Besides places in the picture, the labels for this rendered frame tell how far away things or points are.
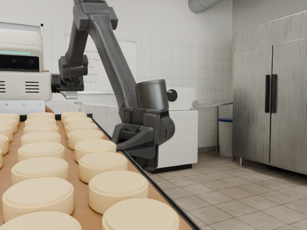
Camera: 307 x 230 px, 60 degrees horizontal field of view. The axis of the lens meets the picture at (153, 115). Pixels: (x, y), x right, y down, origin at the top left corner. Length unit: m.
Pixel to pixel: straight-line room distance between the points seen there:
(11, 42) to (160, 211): 1.06
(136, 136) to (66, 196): 0.20
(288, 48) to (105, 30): 3.14
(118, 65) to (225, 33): 5.07
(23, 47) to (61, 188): 0.97
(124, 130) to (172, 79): 4.37
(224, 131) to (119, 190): 4.75
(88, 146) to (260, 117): 3.65
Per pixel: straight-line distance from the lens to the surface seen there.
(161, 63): 4.71
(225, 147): 5.00
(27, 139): 0.38
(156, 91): 0.50
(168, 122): 0.52
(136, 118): 0.45
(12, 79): 1.21
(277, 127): 3.75
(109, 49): 0.69
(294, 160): 3.66
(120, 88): 0.62
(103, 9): 0.81
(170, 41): 4.86
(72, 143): 0.38
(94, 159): 0.28
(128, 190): 0.22
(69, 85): 1.21
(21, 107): 1.20
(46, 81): 1.21
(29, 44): 1.18
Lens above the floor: 1.04
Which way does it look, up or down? 4 degrees down
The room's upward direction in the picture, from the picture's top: straight up
